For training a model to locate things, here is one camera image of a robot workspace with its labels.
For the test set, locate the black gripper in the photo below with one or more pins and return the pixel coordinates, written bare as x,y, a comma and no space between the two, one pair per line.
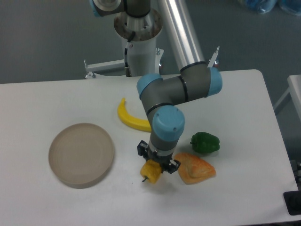
164,158

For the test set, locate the yellow bell pepper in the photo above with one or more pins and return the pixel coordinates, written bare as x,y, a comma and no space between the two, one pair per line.
151,171

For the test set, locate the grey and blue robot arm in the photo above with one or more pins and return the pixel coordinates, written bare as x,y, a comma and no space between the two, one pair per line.
160,97

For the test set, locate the green bell pepper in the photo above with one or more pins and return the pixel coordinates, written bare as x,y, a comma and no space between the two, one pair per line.
203,142

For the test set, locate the yellow banana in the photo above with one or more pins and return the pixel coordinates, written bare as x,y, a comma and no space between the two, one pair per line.
131,121

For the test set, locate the orange triangular pastry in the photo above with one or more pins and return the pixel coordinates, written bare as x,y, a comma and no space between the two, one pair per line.
193,169

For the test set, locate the beige round plate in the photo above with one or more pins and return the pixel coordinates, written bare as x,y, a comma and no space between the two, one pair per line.
81,155

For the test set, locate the black device at edge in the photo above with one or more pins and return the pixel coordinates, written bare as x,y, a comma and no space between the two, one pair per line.
293,202

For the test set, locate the white side table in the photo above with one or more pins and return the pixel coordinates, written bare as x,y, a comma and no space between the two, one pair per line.
293,92

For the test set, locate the blue plastic bags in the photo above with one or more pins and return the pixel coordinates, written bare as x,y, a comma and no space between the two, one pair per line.
292,7

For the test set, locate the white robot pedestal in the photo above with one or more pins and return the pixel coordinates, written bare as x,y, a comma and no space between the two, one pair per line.
140,53

